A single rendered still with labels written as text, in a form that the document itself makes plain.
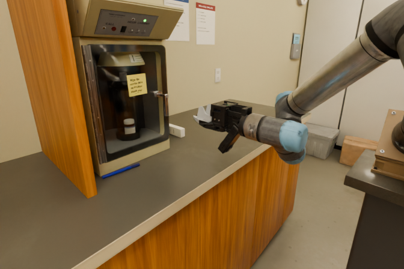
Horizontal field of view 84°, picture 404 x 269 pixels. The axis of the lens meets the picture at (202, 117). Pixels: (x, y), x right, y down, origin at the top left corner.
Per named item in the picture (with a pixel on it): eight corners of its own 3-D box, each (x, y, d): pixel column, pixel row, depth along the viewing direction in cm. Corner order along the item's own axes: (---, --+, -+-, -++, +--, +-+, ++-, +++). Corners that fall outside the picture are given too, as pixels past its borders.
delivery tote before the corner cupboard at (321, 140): (281, 147, 321) (284, 126, 312) (293, 139, 350) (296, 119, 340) (327, 162, 281) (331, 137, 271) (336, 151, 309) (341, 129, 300)
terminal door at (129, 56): (101, 164, 78) (82, 44, 66) (168, 139, 100) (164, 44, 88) (101, 164, 78) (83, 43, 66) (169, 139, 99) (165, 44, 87)
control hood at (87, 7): (77, 36, 65) (71, -2, 62) (165, 39, 88) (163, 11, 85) (95, 35, 58) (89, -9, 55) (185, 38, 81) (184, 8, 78)
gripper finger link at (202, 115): (193, 102, 76) (215, 107, 71) (193, 119, 78) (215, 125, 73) (187, 104, 74) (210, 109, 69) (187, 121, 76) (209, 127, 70)
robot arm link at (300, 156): (305, 132, 71) (299, 115, 63) (308, 166, 66) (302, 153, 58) (279, 134, 75) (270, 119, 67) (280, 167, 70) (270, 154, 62)
